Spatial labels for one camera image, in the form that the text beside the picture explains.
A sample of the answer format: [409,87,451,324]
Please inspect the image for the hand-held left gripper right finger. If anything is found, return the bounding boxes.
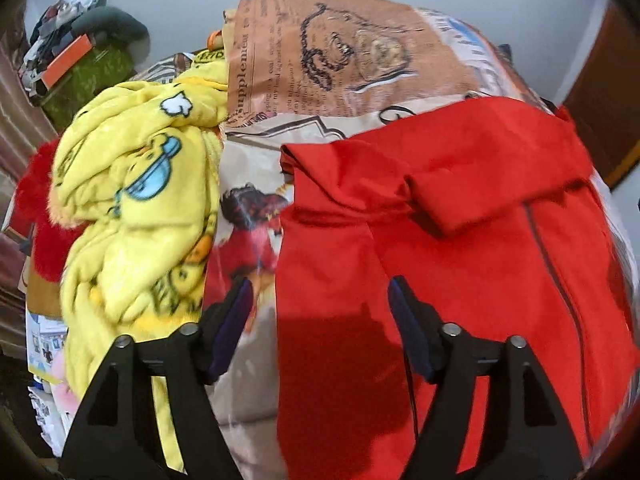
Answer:
[389,275,585,480]

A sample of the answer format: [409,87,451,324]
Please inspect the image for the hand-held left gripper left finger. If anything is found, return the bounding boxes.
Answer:
[59,276,254,480]

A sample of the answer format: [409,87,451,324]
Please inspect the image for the red zip jacket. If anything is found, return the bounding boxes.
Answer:
[276,95,640,480]

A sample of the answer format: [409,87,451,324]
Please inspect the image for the pile of clothes and clutter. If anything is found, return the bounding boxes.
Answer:
[20,0,114,106]

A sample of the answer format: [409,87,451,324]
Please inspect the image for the yellow cartoon fleece blanket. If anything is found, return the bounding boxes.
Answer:
[50,50,232,476]

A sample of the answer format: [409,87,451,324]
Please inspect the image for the bed with printed sheet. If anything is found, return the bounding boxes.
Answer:
[25,52,626,480]

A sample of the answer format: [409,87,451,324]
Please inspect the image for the red plush blanket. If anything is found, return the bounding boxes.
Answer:
[15,140,87,312]

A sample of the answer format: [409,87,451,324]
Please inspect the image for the brown printed pillow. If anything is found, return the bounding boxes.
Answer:
[222,0,482,127]

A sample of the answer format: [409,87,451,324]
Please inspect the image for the striped brown curtain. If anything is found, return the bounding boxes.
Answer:
[0,35,57,361]

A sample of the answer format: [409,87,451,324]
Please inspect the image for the wooden door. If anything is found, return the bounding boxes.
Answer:
[562,5,640,192]

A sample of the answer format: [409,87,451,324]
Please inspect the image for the orange box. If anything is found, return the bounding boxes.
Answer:
[40,34,96,89]

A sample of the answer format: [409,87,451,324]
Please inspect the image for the grey neck pillow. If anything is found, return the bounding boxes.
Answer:
[70,6,151,57]

